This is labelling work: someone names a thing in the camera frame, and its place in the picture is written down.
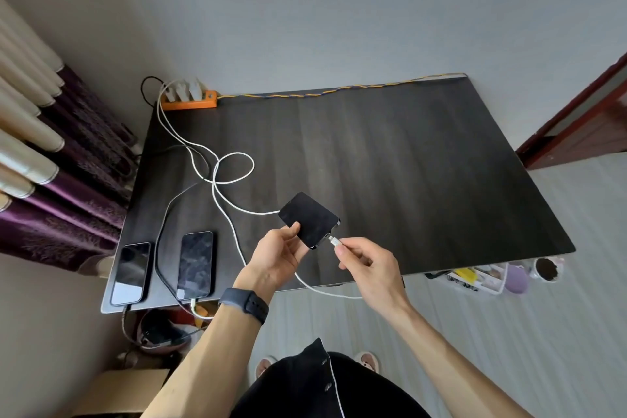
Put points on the person's right hand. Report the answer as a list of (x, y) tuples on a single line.
[(382, 280)]

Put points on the person's left hand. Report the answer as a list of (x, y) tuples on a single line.
[(267, 261)]

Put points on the person's right thumb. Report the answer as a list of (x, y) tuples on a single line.
[(351, 253)]

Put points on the person's left thumb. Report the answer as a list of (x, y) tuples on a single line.
[(285, 230)]

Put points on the black smartphone with matte back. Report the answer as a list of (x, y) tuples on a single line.
[(308, 217)]

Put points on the person's left forearm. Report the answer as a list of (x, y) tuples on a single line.
[(210, 364)]

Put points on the person's right forearm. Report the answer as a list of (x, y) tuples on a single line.
[(455, 368)]

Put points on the black smartwatch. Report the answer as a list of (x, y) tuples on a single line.
[(245, 304)]

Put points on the black smartphone with smudged screen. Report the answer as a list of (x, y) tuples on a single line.
[(196, 266)]

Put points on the person's right pink slipper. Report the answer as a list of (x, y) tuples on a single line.
[(367, 362)]

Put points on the person's pink slipper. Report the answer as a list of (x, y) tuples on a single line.
[(367, 362), (265, 366)]

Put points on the white storage basket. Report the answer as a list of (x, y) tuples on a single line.
[(475, 280)]

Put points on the person's left pink slipper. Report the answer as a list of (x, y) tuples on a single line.
[(265, 366)]

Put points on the person's black clothing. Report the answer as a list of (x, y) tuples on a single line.
[(303, 393)]

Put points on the orange power strip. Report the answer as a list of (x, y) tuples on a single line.
[(196, 103)]

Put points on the black bag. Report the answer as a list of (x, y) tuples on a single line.
[(164, 329)]

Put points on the black smartphone with glossy screen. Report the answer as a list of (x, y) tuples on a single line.
[(131, 274)]

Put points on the lilac cup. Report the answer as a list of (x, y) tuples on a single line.
[(517, 279)]

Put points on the white charger plug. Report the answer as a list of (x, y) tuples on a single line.
[(184, 90), (196, 88), (172, 92)]

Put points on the white cup with brown contents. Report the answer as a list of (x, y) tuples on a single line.
[(547, 269)]

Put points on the cardboard box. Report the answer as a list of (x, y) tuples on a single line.
[(122, 393)]

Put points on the purple and beige curtain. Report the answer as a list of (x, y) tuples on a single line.
[(59, 177)]

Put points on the brown wooden door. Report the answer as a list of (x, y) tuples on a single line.
[(588, 119)]

